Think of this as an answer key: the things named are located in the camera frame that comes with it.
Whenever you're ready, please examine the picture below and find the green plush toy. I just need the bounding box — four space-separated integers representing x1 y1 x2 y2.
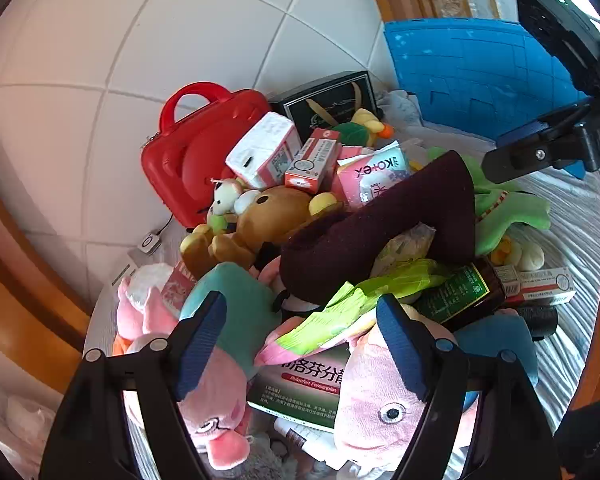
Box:
426 146 553 258

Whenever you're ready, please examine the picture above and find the Kotex pad pack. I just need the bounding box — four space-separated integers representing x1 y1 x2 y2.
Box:
336 141 411 209

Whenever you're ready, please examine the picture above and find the teal plush toy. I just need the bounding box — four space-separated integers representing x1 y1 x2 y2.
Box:
180 262 282 380

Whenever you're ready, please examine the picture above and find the pink axolotl plush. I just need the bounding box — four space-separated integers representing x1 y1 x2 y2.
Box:
332 303 481 473

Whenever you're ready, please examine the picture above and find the blue plastic crate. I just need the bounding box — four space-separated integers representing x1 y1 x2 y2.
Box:
383 17 589 180

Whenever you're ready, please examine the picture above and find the dark glass bottle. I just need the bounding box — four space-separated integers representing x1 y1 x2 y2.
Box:
414 257 506 333

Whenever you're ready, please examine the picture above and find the lime green wrapper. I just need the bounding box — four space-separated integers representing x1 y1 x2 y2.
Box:
254 258 450 366

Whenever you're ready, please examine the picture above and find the green white medicine box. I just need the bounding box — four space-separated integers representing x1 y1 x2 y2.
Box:
247 344 350 432

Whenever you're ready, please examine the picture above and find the dark maroon sock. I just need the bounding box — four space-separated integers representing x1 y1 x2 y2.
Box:
279 151 476 306

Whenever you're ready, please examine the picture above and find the brown bear plush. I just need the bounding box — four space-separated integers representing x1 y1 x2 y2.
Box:
180 185 343 280

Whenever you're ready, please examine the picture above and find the small white plush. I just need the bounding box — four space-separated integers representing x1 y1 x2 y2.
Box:
211 179 260 216

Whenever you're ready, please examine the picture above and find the green duck plush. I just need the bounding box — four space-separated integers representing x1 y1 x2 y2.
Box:
332 108 393 148

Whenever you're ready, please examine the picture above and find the red bear suitcase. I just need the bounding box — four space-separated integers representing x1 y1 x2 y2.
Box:
140 81 271 228

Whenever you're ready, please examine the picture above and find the white pink tissue box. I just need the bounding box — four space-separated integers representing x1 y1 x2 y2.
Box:
225 112 301 190

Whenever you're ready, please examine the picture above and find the red white medicine box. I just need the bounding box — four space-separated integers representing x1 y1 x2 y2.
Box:
284 129 341 195

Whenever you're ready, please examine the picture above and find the black gift box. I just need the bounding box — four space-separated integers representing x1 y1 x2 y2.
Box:
268 70 381 136

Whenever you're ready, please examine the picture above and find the white charger with cable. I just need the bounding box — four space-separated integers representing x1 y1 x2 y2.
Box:
137 216 173 256

